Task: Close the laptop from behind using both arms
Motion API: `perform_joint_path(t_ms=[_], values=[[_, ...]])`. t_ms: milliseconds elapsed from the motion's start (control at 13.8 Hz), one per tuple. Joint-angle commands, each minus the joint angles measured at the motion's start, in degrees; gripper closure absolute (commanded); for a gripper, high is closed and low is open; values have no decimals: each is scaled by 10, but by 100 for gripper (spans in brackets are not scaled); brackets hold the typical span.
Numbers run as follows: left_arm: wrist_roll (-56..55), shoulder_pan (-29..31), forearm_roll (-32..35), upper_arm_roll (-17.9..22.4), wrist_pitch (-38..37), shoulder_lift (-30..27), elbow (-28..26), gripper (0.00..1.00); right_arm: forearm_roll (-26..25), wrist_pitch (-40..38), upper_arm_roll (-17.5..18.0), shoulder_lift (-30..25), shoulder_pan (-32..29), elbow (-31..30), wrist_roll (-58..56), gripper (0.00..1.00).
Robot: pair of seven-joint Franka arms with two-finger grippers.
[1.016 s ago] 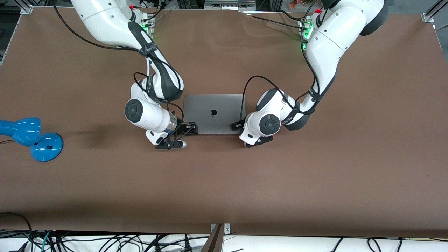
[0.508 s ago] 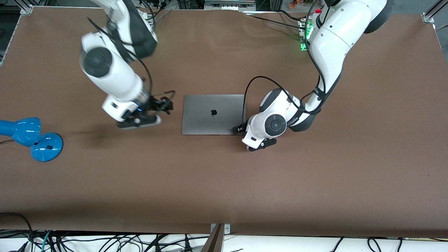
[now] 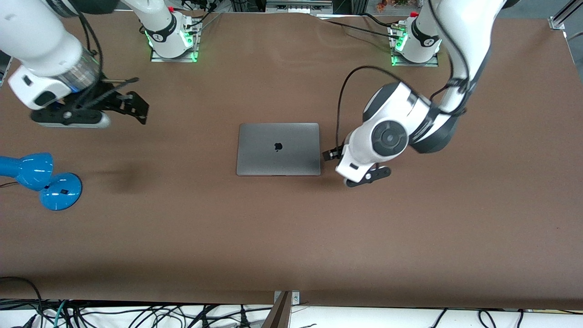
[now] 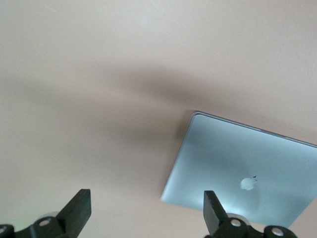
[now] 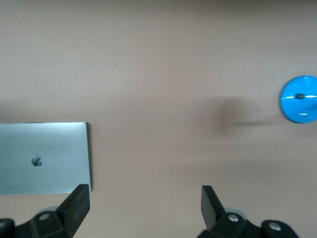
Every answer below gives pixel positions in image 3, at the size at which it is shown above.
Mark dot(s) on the silver grey laptop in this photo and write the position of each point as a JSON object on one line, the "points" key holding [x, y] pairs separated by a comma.
{"points": [[278, 148]]}

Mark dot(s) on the aluminium profile bar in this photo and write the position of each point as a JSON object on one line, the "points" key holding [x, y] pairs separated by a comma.
{"points": [[562, 16]]}

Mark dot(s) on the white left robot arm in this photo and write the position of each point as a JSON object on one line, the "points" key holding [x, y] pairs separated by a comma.
{"points": [[460, 27]]}

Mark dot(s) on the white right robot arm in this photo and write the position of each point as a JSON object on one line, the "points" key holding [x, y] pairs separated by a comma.
{"points": [[41, 41]]}

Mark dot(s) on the silver aluminium frame rail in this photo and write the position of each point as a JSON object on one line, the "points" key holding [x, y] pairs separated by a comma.
{"points": [[298, 5]]}

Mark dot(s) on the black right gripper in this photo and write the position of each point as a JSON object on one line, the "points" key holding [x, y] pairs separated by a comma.
{"points": [[110, 99]]}

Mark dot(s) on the metal table edge bracket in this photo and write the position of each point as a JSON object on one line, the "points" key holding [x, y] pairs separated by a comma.
{"points": [[296, 297]]}

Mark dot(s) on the blue desk lamp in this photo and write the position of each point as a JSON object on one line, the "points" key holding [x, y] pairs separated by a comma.
{"points": [[32, 171]]}

